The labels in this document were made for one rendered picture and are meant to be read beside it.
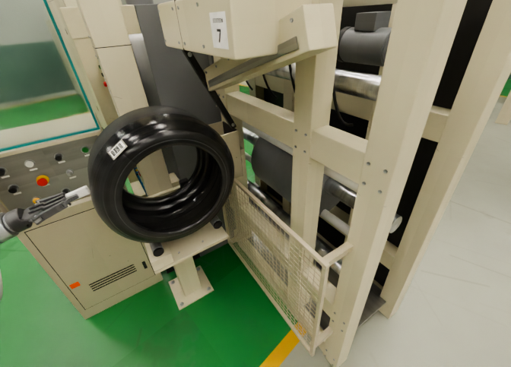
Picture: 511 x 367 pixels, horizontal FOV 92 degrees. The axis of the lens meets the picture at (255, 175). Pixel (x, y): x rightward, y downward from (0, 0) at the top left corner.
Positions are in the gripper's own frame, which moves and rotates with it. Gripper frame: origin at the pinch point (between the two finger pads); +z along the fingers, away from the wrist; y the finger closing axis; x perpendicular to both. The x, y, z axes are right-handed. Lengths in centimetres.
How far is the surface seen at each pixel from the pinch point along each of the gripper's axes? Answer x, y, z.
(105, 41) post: -40, 26, 33
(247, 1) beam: -45, -36, 60
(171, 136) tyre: -11.3, -11.5, 36.0
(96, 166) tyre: -9.3, -6.1, 10.5
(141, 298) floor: 121, 45, -22
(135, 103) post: -15.4, 26.3, 32.9
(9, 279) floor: 108, 127, -110
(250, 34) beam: -38, -36, 59
